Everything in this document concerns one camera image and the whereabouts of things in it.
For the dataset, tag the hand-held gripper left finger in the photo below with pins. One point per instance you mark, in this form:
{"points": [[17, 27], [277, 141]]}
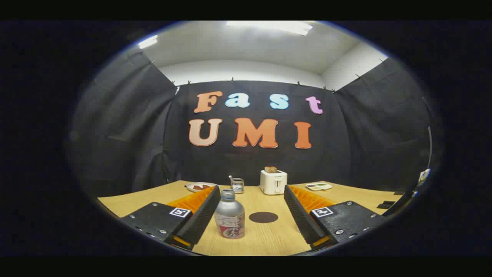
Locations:
{"points": [[201, 217]]}

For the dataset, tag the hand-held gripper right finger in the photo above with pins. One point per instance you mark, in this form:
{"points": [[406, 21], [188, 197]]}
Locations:
{"points": [[301, 217]]}

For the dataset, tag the silver juice bottle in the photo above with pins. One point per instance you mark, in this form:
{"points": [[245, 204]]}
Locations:
{"points": [[229, 215]]}

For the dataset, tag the dark round coaster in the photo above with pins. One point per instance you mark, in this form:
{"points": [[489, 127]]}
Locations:
{"points": [[263, 217]]}

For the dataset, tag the white round plate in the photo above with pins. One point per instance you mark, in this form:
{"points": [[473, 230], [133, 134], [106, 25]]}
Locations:
{"points": [[190, 188]]}

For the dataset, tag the white compartment tray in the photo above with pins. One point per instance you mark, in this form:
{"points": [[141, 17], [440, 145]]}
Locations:
{"points": [[318, 186]]}

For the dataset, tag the white toaster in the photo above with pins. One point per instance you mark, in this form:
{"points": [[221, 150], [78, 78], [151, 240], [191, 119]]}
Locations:
{"points": [[273, 182]]}

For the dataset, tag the wooden table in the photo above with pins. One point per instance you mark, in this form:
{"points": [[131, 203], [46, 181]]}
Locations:
{"points": [[261, 238]]}

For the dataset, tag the brown toast slice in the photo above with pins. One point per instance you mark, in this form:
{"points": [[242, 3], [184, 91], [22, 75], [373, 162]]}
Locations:
{"points": [[270, 169]]}

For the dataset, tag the black table clamp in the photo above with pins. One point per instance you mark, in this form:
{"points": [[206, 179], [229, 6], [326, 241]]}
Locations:
{"points": [[386, 204]]}

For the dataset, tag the black backdrop cloth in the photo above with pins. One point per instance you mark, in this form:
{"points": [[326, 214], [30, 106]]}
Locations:
{"points": [[346, 134]]}

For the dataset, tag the small ceiling light panel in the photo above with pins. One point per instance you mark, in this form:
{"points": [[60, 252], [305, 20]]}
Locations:
{"points": [[148, 41]]}

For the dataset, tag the large ceiling light panel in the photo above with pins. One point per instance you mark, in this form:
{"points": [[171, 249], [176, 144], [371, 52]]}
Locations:
{"points": [[269, 26]]}

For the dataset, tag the white and grey clamp mount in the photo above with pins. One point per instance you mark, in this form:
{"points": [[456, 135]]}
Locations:
{"points": [[423, 177]]}

